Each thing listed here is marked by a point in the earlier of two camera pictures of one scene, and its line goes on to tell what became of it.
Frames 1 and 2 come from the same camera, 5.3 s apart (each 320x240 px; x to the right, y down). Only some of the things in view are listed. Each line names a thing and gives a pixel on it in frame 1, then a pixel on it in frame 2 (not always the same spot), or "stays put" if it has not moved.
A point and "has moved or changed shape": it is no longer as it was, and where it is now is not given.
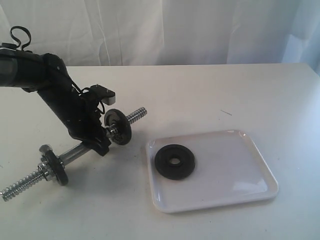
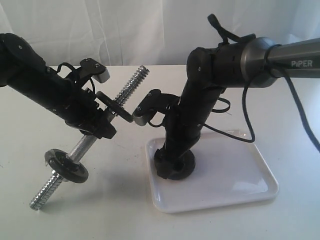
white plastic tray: x=229 y=169 stays put
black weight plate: x=116 y=116 has moved or changed shape
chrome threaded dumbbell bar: x=66 y=157 → x=56 y=179
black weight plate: x=174 y=171 stays put
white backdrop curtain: x=162 y=32 stays put
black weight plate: x=55 y=165 has moved or changed shape
